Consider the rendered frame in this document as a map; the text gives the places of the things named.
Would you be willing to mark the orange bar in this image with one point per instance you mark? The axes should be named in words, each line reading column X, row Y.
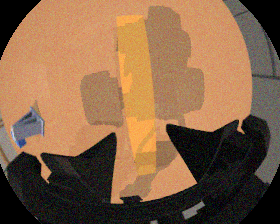
column 139, row 98

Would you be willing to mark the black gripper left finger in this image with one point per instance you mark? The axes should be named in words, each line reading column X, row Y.
column 94, row 167

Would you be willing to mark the blue rectangular block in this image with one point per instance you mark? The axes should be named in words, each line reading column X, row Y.
column 21, row 143

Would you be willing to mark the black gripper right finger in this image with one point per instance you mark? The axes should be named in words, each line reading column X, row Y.
column 199, row 148

